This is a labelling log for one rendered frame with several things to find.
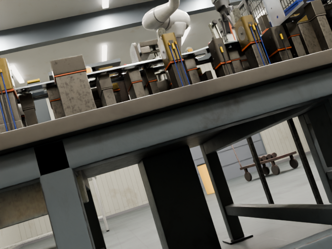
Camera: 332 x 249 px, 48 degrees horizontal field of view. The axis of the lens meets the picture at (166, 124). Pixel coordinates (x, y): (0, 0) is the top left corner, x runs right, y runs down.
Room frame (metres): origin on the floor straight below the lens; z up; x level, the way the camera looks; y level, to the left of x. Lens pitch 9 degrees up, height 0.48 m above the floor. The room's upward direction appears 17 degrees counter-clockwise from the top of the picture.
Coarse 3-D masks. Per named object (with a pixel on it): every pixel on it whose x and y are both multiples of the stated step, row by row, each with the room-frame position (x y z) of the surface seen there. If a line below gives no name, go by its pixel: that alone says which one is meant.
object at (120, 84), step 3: (117, 66) 1.77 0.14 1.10; (123, 81) 1.77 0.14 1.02; (120, 84) 1.77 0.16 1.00; (123, 84) 1.77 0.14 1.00; (120, 87) 1.77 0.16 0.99; (123, 87) 1.77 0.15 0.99; (120, 90) 1.77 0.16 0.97; (123, 90) 1.77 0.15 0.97; (126, 90) 1.78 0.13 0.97; (120, 93) 1.77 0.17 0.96; (123, 93) 1.77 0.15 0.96; (126, 93) 1.77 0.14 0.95; (123, 96) 1.77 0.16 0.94; (126, 96) 1.77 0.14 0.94; (123, 99) 1.77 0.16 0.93; (126, 99) 1.77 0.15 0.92; (129, 99) 1.78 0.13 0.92
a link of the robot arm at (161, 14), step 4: (172, 0) 1.86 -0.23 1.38; (176, 0) 1.86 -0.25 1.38; (164, 4) 2.04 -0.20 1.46; (168, 4) 1.98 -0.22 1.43; (172, 4) 1.92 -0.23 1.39; (176, 4) 1.92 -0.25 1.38; (156, 8) 2.08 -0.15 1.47; (160, 8) 2.05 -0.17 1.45; (164, 8) 2.03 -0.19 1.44; (168, 8) 2.00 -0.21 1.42; (172, 8) 1.98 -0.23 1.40; (176, 8) 1.99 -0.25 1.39; (156, 12) 2.08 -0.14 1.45; (160, 12) 2.06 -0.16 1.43; (164, 12) 2.05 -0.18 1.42; (168, 12) 2.03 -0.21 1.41; (172, 12) 2.03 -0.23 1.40; (156, 16) 2.09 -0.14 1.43; (160, 16) 2.08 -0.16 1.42; (164, 16) 2.07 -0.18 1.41; (168, 16) 2.08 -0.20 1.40; (160, 20) 2.11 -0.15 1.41; (164, 20) 2.11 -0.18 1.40
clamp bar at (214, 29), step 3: (213, 21) 1.86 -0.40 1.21; (216, 21) 1.87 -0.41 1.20; (210, 24) 1.89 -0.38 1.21; (213, 24) 1.87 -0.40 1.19; (210, 27) 1.89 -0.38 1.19; (213, 27) 1.90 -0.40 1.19; (216, 27) 1.89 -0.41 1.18; (210, 30) 1.90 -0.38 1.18; (213, 30) 1.88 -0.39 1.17; (216, 30) 1.90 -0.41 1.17; (213, 33) 1.88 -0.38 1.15; (216, 33) 1.89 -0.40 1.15; (219, 33) 1.89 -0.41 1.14; (213, 36) 1.89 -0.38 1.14; (216, 36) 1.88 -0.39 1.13; (219, 36) 1.89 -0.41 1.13
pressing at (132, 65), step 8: (208, 48) 1.62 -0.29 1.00; (184, 56) 1.63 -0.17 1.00; (208, 56) 1.74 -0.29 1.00; (136, 64) 1.50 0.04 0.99; (144, 64) 1.56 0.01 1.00; (152, 64) 1.60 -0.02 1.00; (200, 64) 1.80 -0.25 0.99; (96, 72) 1.45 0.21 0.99; (104, 72) 1.51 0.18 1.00; (112, 72) 1.54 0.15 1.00; (120, 72) 1.57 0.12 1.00; (96, 80) 1.58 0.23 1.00; (112, 80) 1.65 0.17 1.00; (120, 80) 1.67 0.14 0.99; (16, 88) 1.36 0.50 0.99; (24, 88) 1.41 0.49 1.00; (32, 88) 1.43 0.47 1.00; (40, 88) 1.46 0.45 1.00; (40, 96) 1.56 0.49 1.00
